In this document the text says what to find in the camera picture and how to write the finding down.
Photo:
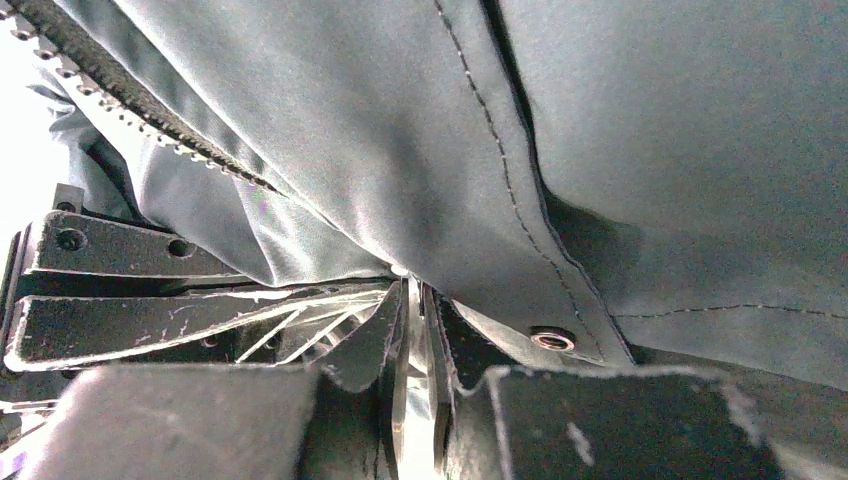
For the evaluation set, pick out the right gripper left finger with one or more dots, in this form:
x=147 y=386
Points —
x=330 y=418

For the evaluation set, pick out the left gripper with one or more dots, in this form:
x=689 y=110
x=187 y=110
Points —
x=41 y=333

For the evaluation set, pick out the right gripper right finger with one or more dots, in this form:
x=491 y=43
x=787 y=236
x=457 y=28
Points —
x=498 y=419

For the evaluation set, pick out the grey gradient hooded jacket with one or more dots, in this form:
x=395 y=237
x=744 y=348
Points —
x=664 y=175

